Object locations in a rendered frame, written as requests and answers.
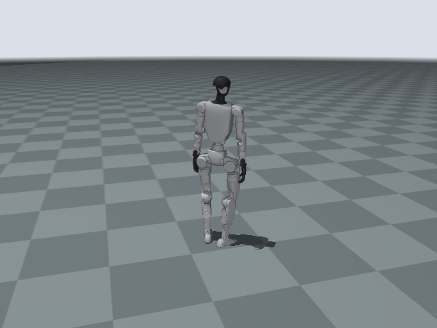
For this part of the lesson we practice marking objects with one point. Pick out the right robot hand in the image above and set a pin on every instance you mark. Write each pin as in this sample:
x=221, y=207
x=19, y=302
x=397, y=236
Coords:
x=243, y=165

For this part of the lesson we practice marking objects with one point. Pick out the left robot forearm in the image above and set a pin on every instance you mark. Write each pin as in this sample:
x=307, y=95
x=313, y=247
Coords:
x=197, y=141

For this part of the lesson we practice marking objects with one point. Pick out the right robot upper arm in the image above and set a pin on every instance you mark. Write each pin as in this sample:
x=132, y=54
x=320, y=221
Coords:
x=238, y=112

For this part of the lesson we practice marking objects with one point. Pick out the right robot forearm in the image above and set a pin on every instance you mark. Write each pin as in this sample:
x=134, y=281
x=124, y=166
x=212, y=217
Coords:
x=242, y=148

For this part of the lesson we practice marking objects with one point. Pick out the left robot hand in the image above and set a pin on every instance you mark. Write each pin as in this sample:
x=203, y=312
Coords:
x=195, y=166

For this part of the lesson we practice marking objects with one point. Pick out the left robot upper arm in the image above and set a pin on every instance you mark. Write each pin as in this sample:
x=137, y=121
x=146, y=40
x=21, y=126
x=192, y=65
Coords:
x=200, y=117

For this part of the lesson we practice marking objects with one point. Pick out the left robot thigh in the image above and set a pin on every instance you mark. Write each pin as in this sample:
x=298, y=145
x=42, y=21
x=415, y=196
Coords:
x=204, y=172

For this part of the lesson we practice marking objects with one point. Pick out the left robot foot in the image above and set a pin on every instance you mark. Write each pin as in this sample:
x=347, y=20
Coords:
x=208, y=237

